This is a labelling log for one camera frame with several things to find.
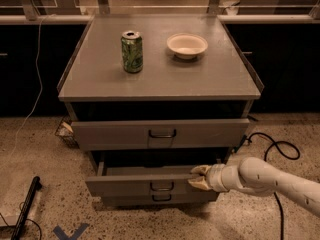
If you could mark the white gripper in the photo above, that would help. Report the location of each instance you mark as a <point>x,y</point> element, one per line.
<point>213,177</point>

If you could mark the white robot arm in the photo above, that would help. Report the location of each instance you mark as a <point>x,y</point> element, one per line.
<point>256,177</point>

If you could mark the grey top drawer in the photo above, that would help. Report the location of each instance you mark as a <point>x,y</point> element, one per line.
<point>159,134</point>

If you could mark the grey drawer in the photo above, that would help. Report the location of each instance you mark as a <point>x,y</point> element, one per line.
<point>159,134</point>
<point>193,197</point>
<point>143,181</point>

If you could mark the black bar on floor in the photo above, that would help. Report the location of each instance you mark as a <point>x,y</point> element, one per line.
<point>34,187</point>

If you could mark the wire mesh basket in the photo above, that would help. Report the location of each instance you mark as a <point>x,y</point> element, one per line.
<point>65,132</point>

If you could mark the white paper bowl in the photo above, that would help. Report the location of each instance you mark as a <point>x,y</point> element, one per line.
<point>186,46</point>

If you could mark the grey bottom drawer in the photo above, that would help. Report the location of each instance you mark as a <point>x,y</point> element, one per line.
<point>193,197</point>

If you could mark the grey drawer cabinet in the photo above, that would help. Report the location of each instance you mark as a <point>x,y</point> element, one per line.
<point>218,84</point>

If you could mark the green soda can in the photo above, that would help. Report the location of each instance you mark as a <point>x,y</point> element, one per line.
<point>132,51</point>

